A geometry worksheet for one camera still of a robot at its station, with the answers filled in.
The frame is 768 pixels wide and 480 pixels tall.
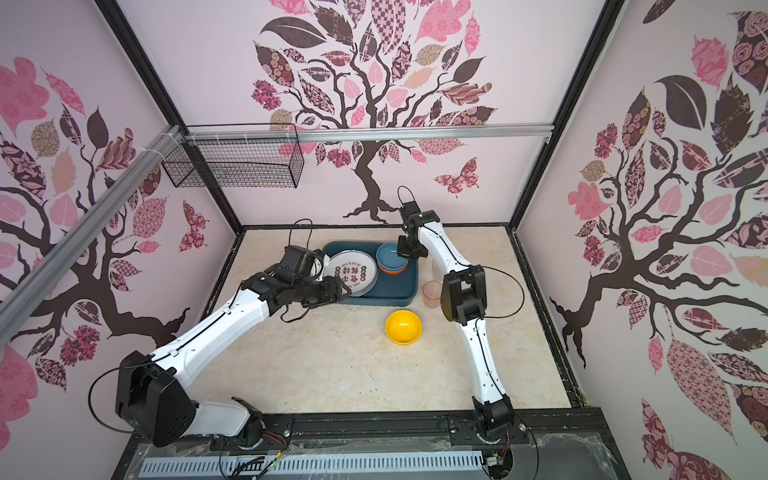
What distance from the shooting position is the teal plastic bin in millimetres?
988

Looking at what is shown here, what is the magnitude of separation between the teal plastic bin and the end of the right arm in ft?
0.29

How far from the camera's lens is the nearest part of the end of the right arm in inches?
30.7
